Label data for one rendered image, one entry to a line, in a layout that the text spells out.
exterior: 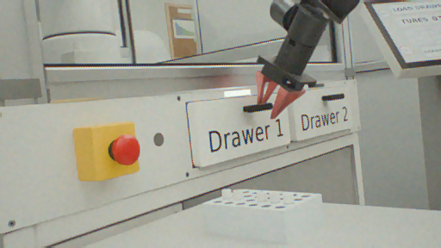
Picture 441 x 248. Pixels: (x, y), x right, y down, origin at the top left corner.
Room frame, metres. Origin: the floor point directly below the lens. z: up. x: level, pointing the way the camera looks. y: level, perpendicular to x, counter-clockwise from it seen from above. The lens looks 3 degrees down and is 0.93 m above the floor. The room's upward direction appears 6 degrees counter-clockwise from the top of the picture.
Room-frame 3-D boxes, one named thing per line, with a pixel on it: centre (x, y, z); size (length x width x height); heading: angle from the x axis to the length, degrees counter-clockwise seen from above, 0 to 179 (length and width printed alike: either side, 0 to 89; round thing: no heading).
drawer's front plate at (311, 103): (1.13, -0.24, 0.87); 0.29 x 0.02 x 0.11; 140
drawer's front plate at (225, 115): (0.89, -0.04, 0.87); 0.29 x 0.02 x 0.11; 140
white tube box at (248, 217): (0.58, -0.04, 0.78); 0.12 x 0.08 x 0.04; 49
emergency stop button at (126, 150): (0.60, 0.13, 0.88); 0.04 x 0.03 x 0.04; 140
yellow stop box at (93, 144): (0.63, 0.16, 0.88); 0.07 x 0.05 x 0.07; 140
